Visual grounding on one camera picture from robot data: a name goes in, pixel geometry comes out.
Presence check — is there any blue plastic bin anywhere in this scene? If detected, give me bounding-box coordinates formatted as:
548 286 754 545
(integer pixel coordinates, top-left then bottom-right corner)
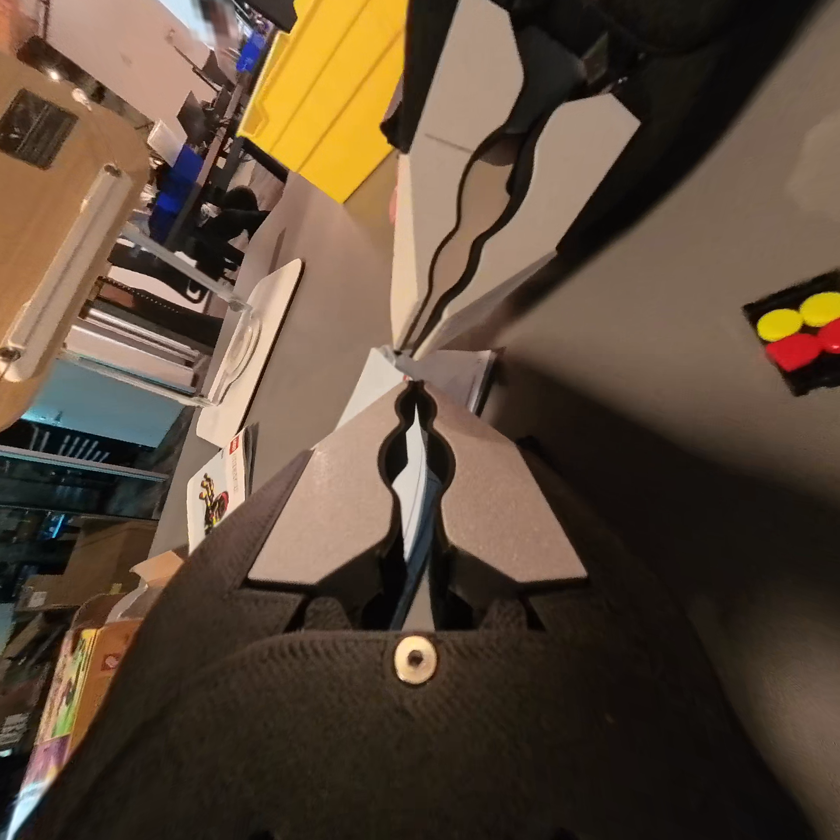
150 144 206 221
233 26 273 73

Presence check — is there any black office chair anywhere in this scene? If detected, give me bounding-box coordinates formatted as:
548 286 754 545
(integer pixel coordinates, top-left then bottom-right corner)
187 185 273 283

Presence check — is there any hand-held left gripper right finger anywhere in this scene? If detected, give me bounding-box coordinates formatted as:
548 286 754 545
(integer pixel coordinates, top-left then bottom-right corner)
417 386 588 585

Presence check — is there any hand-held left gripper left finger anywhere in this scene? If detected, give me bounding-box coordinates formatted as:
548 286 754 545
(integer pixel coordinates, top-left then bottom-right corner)
248 384 417 588

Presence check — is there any orange lego box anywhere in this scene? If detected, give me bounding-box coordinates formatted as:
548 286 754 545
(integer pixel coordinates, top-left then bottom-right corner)
10 617 142 821

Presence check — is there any white lego instruction booklet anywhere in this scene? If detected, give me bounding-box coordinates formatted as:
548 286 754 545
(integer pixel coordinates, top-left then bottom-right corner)
335 348 497 631

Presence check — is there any white bar handle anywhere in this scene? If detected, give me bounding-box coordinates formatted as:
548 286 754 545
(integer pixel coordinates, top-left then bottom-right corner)
0 164 135 385

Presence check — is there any clear acrylic stand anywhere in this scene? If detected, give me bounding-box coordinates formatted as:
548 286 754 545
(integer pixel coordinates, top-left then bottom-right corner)
62 220 260 408

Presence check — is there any open cardboard box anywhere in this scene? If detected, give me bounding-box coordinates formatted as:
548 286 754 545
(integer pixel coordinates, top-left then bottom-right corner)
72 548 191 631

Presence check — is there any white lego leaflet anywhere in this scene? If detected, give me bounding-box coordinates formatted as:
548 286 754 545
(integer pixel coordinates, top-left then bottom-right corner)
185 423 261 555

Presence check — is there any light wooden panel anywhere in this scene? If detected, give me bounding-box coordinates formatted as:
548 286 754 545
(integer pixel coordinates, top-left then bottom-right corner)
0 49 155 434

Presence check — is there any white board with dark edge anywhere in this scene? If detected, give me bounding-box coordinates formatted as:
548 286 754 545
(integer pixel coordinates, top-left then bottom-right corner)
196 259 307 448

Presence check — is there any brown cardboard box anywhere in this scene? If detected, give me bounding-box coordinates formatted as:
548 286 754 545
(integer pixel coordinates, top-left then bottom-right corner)
13 521 158 611

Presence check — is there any yellow plastic bin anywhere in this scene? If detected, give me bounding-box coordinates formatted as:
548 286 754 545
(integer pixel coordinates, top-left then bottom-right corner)
235 0 411 204

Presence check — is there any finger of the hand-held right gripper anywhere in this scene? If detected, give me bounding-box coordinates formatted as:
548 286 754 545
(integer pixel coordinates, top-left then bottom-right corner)
413 85 641 358
392 12 522 352

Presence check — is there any black vent plate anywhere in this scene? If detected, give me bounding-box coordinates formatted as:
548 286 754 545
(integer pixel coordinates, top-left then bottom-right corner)
0 88 80 172

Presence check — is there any black pad with coloured discs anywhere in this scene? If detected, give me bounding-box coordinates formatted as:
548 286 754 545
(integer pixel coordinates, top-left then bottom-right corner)
742 269 840 399

